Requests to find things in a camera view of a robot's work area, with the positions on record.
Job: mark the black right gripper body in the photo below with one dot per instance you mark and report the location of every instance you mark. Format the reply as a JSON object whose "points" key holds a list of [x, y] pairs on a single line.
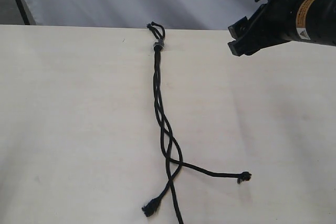
{"points": [[273, 23]]}

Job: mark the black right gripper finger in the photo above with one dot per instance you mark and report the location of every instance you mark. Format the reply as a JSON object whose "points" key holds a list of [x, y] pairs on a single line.
{"points": [[240, 29], [244, 45]]}

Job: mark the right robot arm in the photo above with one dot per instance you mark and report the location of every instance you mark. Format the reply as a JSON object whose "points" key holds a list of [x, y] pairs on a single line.
{"points": [[315, 22]]}

